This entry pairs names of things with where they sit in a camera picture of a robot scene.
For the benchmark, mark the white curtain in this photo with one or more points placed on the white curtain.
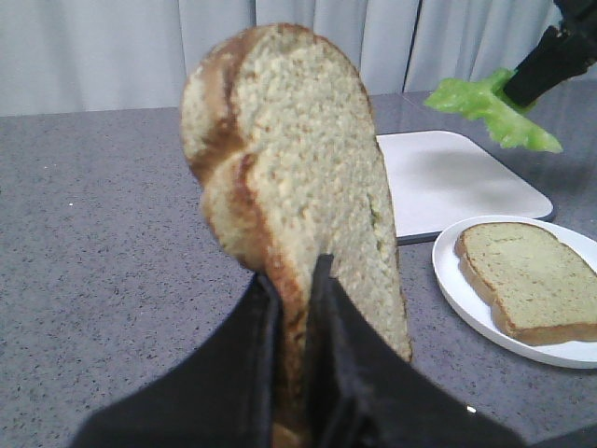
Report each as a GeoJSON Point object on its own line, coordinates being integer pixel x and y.
{"type": "Point", "coordinates": [73, 56]}

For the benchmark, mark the white round plate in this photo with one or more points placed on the white round plate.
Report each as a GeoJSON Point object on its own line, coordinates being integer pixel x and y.
{"type": "Point", "coordinates": [476, 313]}

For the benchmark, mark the green lettuce leaf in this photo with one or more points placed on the green lettuce leaf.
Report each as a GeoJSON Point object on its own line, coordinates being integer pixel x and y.
{"type": "Point", "coordinates": [506, 123]}

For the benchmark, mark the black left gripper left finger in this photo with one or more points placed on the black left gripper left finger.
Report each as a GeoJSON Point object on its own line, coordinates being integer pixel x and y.
{"type": "Point", "coordinates": [220, 396]}

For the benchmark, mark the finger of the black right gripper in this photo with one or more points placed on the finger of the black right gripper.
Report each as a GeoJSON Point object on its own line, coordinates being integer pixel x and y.
{"type": "Point", "coordinates": [559, 55]}

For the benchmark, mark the bread slice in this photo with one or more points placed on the bread slice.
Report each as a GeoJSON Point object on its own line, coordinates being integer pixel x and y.
{"type": "Point", "coordinates": [539, 290]}
{"type": "Point", "coordinates": [277, 126]}

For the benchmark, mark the white cutting board grey rim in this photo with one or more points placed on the white cutting board grey rim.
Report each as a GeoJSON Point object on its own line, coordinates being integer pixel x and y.
{"type": "Point", "coordinates": [439, 178]}

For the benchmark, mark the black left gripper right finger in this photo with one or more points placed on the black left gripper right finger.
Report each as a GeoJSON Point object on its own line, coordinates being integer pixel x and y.
{"type": "Point", "coordinates": [360, 393]}

